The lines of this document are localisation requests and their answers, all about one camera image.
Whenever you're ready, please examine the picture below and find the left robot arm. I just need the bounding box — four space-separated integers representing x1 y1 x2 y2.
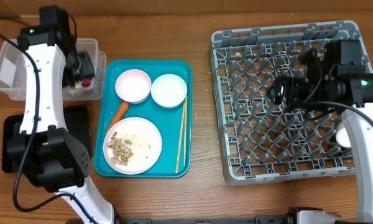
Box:
7 6 121 223

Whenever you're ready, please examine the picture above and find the orange carrot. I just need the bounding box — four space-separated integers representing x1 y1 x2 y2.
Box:
107 101 129 131

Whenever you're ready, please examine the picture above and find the teal serving tray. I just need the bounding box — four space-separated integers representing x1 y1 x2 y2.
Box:
93 60 193 178

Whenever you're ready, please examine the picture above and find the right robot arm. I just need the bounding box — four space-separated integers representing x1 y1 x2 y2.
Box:
267 40 373 223

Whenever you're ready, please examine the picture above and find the small white cup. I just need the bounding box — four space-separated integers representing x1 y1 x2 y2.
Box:
336 123 351 148

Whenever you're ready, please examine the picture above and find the red snack wrapper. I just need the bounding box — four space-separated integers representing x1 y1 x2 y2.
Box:
80 78 93 88

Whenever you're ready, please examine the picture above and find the white tissue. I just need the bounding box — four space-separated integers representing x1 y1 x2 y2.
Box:
68 82 84 95

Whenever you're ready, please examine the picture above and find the white bowl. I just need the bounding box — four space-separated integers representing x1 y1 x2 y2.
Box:
150 74 187 108

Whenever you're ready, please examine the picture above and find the white rice pile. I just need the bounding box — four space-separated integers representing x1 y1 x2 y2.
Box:
123 133 152 158

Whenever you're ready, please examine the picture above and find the black plastic tray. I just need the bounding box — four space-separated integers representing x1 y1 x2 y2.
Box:
1 105 93 173

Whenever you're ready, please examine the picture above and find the grey dishwasher rack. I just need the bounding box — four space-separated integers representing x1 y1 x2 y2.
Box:
211 21 373 185

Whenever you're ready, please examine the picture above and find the clear plastic bin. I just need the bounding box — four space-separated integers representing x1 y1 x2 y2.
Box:
0 38 106 101

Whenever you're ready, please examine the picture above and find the peanut pile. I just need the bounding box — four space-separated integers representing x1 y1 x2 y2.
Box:
106 132 134 166

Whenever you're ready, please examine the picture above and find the wooden chopstick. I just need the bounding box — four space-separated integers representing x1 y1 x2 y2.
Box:
183 96 188 166
175 102 186 174

